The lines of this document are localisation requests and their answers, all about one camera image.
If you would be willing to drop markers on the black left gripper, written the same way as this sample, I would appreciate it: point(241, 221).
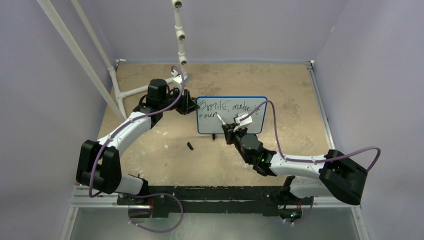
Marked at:
point(187, 105)

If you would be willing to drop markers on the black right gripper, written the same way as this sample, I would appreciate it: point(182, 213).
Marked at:
point(230, 134)

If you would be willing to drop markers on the white whiteboard marker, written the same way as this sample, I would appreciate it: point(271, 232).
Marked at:
point(221, 119)

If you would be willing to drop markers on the black marker cap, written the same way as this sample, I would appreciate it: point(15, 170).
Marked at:
point(190, 146)

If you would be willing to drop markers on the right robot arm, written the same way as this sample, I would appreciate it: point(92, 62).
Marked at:
point(330, 174)

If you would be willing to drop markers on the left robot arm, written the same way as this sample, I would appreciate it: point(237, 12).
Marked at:
point(99, 165)

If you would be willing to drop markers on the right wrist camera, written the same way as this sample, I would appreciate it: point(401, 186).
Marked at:
point(242, 121)

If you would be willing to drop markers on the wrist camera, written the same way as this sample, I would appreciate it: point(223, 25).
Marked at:
point(242, 121)
point(178, 81)

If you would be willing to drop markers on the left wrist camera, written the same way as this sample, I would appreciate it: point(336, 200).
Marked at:
point(178, 81)

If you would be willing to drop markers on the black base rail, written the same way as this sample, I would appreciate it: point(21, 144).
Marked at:
point(269, 201)

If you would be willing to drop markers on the aluminium frame rail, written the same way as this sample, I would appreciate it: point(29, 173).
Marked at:
point(80, 198)

